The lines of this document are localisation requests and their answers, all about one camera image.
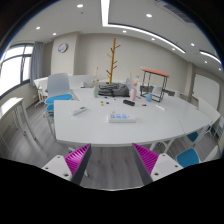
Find black rectangular case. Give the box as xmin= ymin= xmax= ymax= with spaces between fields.
xmin=123 ymin=100 xmax=135 ymax=106

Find pink bottle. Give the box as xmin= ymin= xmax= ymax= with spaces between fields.
xmin=130 ymin=82 xmax=137 ymax=101

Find white power strip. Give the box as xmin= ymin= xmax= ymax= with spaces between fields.
xmin=107 ymin=113 xmax=136 ymax=123

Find window left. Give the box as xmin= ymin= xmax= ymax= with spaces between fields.
xmin=0 ymin=44 xmax=34 ymax=97

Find white chair blue seat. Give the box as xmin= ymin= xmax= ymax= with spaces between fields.
xmin=45 ymin=73 xmax=73 ymax=111

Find blue chair right back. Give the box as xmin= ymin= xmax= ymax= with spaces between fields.
xmin=187 ymin=132 xmax=198 ymax=142

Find black rack with orange top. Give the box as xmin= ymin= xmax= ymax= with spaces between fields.
xmin=140 ymin=68 xmax=169 ymax=102

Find white side table left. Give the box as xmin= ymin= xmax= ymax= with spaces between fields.
xmin=0 ymin=96 xmax=37 ymax=148

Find green bottle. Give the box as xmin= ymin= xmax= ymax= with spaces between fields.
xmin=93 ymin=86 xmax=99 ymax=98

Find blue chair right front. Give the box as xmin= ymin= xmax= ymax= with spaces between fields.
xmin=176 ymin=148 xmax=200 ymax=168

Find white marker on table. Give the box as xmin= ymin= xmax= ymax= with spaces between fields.
xmin=156 ymin=105 xmax=166 ymax=111

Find yellow wooden coat tree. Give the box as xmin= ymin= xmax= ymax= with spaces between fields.
xmin=106 ymin=37 xmax=121 ymax=84

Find grey backpack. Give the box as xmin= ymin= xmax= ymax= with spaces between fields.
xmin=98 ymin=83 xmax=129 ymax=97

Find blue vase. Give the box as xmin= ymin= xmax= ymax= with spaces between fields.
xmin=146 ymin=93 xmax=152 ymax=102

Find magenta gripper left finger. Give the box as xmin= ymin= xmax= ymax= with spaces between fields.
xmin=42 ymin=143 xmax=92 ymax=186

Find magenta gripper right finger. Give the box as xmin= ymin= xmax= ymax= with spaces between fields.
xmin=131 ymin=143 xmax=184 ymax=186

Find white whiteboard right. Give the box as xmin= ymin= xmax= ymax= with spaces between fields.
xmin=193 ymin=74 xmax=220 ymax=109

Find white remote control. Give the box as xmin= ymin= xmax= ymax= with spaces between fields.
xmin=71 ymin=106 xmax=87 ymax=116

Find round wall clock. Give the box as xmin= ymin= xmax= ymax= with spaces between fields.
xmin=58 ymin=43 xmax=68 ymax=53

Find grey curtain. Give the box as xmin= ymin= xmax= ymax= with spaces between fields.
xmin=30 ymin=42 xmax=44 ymax=86

